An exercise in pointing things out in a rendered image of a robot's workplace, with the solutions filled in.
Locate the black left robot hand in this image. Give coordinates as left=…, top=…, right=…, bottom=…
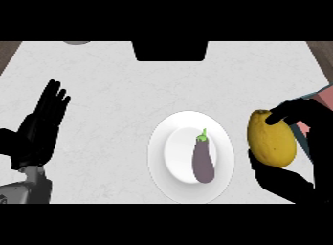
left=0, top=78, right=74, bottom=171

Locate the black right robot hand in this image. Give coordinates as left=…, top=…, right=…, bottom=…
left=248, top=98, right=333, bottom=205

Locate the yellow lemon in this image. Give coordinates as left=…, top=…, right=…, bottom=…
left=247, top=109, right=300, bottom=168

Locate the pink cardboard box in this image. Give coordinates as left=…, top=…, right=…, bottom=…
left=289, top=74, right=333, bottom=164

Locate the white plate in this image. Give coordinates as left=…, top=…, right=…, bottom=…
left=148, top=110, right=236, bottom=205

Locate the purple eggplant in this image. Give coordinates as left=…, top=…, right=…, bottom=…
left=191, top=128, right=217, bottom=185

